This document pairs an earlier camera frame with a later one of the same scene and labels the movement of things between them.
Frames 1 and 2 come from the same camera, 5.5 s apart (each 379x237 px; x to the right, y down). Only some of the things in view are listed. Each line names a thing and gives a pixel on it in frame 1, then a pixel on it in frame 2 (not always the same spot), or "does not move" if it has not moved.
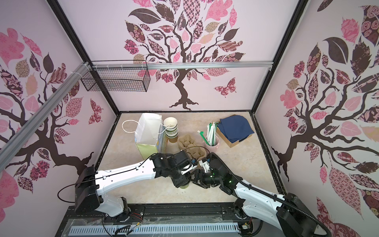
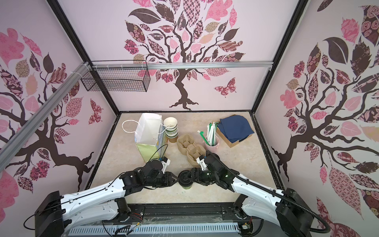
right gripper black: [196, 179] does not move
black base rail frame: [206, 214] does not move
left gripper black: [183, 180] → [169, 179]
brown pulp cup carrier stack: [187, 142] does not move
